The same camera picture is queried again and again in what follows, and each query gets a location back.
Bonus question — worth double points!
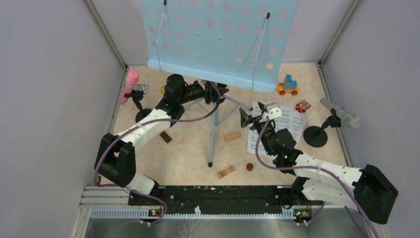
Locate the small grey picture card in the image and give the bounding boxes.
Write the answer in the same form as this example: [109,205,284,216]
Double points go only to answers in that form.
[133,83,148,94]

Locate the blue toy car blocks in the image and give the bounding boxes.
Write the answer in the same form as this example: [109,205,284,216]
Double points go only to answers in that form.
[276,74,300,96]

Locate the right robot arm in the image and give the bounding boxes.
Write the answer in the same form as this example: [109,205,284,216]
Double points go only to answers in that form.
[239,103,399,225]

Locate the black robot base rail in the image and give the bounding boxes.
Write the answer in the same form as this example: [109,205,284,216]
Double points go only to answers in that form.
[128,185,322,215]

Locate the light blue music stand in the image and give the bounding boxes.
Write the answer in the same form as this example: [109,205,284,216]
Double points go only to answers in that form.
[140,0,300,168]

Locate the dark brown wooden block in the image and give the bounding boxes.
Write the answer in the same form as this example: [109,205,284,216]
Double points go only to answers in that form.
[159,131,172,143]

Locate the wooden arch block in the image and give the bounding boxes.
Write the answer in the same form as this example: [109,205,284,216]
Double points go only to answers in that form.
[217,165,236,179]

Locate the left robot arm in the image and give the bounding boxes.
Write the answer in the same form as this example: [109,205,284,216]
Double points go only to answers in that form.
[94,74,229,205]

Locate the brown wooden cylinder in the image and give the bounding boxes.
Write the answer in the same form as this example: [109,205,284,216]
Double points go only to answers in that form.
[246,163,254,172]

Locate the red owl toy block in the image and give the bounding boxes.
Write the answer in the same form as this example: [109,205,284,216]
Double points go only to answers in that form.
[295,100,312,113]

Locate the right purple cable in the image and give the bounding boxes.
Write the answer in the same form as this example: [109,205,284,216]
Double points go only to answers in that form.
[255,118,381,238]

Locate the wooden block near stand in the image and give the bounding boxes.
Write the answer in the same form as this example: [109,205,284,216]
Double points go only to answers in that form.
[223,132,242,142]

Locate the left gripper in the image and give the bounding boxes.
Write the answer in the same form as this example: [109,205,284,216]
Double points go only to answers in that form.
[179,78,229,105]

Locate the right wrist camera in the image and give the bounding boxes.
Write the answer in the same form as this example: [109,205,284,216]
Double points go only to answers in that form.
[259,102,282,122]

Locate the pink microphone on stand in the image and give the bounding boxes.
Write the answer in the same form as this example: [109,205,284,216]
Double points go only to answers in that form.
[119,70,152,122]

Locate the grey microphone on stand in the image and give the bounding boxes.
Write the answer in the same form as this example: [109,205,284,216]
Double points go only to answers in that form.
[303,98,361,148]

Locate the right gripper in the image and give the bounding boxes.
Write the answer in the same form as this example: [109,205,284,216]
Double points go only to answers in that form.
[240,107,276,156]

